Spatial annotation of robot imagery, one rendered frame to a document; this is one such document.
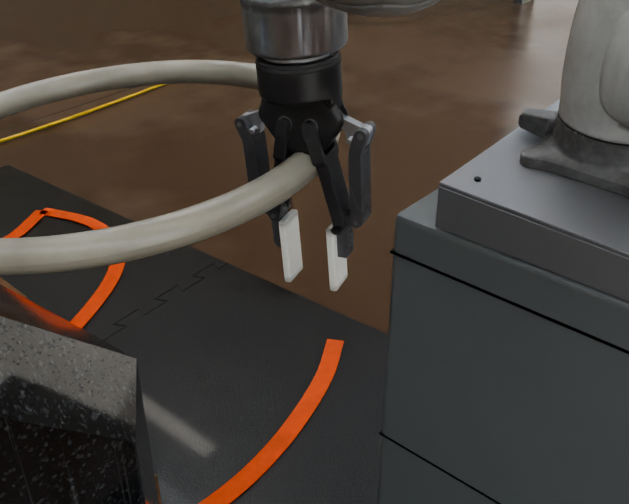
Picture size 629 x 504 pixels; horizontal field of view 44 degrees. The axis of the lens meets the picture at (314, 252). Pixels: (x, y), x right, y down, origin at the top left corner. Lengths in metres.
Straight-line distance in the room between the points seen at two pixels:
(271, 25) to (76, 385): 0.52
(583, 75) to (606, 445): 0.45
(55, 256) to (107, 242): 0.04
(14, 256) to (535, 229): 0.57
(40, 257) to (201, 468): 1.17
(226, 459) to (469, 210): 0.98
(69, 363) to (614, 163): 0.70
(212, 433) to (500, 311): 0.98
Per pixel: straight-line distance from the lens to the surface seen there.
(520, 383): 1.05
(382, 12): 0.48
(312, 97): 0.67
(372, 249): 2.49
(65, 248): 0.64
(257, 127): 0.74
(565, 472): 1.10
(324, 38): 0.66
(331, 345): 2.05
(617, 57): 0.94
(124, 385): 1.06
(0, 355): 0.91
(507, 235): 0.96
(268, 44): 0.66
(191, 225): 0.64
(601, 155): 1.00
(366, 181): 0.72
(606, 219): 0.95
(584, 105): 0.99
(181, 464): 1.78
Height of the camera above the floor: 1.30
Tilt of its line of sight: 32 degrees down
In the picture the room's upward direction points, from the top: straight up
